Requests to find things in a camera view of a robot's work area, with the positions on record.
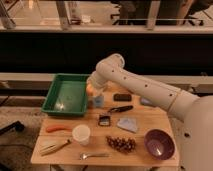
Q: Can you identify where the black handled tool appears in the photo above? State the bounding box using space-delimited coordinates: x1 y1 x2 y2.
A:
107 105 133 114

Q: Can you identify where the blue sponge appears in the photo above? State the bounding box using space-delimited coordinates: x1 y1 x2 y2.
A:
140 97 156 107

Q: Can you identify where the small black box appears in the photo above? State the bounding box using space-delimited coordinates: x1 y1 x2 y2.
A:
98 115 111 126

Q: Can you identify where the metal fork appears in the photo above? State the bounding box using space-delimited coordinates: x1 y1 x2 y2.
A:
79 153 109 160

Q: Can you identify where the orange carrot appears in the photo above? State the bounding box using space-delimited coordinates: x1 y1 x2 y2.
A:
45 125 71 133

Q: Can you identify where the white cup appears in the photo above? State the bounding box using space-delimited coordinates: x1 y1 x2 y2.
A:
72 124 91 145

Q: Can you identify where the orange yellow apple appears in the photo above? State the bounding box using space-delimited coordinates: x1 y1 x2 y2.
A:
86 83 94 95

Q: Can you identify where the grey blue folded cloth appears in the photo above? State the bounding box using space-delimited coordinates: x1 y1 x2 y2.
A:
117 117 138 133

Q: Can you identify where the light blue cup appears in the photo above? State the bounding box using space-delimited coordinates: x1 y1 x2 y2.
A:
93 95 104 108

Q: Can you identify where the purple bowl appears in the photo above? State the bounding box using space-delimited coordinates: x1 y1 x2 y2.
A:
144 129 175 160

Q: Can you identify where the green plastic tray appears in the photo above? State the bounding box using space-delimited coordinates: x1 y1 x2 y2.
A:
42 74 88 117

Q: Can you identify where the bunch of dark grapes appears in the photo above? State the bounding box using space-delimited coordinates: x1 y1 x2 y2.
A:
106 136 136 154

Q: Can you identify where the black office chair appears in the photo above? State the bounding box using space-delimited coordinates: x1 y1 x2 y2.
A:
116 0 205 25

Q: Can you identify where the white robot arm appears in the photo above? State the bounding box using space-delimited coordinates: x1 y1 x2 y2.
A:
87 53 213 171

